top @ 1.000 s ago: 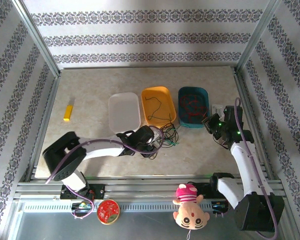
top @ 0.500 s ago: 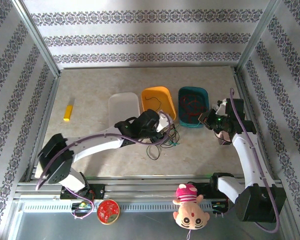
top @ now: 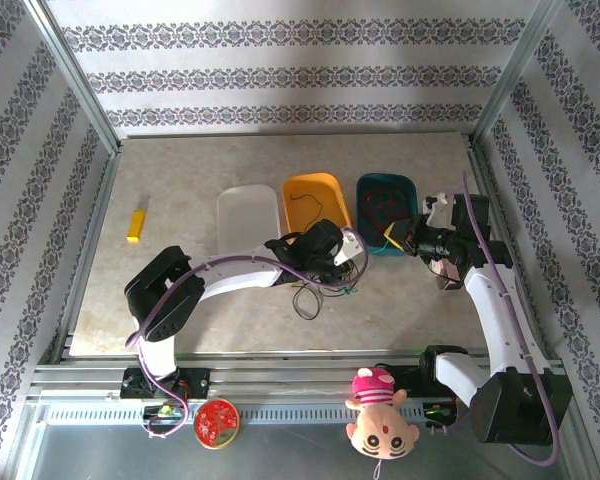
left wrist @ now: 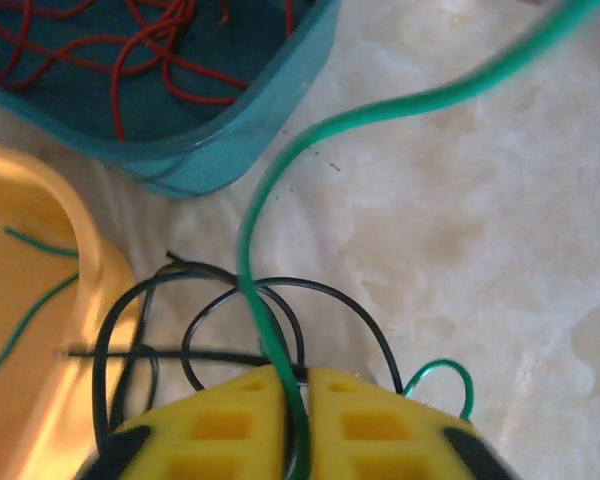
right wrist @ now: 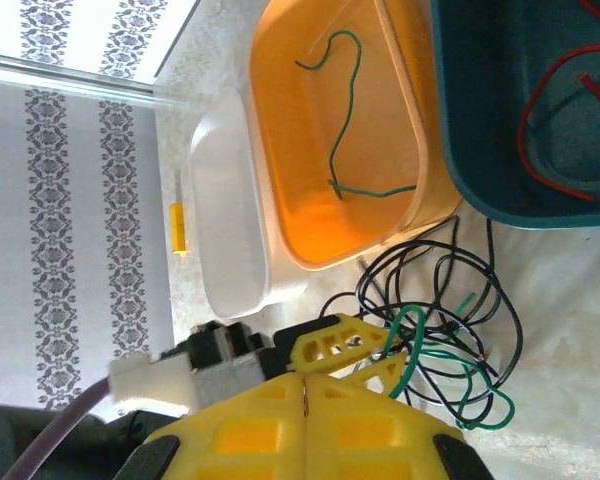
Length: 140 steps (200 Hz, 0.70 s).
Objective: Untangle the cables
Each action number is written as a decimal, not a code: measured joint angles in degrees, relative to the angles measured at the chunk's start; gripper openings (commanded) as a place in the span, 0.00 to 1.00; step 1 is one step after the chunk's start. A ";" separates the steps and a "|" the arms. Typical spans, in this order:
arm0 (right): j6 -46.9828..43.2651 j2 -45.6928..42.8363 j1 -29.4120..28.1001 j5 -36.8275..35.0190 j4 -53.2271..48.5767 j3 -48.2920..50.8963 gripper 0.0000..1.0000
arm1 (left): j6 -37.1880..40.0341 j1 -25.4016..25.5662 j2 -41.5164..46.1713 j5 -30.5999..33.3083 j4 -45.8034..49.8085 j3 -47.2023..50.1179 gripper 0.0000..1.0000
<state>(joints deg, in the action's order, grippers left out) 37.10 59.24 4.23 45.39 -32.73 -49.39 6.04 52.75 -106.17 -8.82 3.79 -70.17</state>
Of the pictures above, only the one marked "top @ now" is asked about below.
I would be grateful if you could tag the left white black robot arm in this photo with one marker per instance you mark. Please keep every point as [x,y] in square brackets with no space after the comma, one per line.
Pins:
[235,275]

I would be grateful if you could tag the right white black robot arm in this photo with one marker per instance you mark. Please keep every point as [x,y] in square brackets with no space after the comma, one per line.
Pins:
[495,320]

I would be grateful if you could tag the small pink object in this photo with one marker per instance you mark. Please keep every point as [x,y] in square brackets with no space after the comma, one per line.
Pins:
[447,277]

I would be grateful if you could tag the small white connector part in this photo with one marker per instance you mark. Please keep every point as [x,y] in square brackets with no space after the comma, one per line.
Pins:
[440,210]

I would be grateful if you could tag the teal plastic tray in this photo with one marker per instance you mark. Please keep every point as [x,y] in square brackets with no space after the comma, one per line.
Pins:
[405,192]

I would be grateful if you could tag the orange plastic tray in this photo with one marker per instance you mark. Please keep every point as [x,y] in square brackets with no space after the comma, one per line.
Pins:
[330,200]

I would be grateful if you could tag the white plastic tray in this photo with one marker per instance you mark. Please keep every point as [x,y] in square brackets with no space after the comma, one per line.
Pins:
[245,215]

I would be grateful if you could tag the plush doll with pink hat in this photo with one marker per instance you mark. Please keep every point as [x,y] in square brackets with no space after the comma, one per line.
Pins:
[380,435]

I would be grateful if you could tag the small circuit board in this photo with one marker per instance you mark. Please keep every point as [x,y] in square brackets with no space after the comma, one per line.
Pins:
[437,415]
[162,412]

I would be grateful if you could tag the yellow rectangular block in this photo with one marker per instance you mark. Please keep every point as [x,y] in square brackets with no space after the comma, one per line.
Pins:
[136,227]

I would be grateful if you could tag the round red gold ornament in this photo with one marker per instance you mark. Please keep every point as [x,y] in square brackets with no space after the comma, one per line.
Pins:
[216,422]

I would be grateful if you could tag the aluminium side rail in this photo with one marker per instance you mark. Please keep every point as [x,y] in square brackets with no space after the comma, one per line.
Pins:
[480,165]
[91,250]

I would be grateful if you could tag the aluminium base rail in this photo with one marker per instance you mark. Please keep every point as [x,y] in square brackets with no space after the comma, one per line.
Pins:
[280,372]

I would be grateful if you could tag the aluminium frame post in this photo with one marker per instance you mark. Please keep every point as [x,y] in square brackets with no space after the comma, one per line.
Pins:
[515,70]
[75,75]

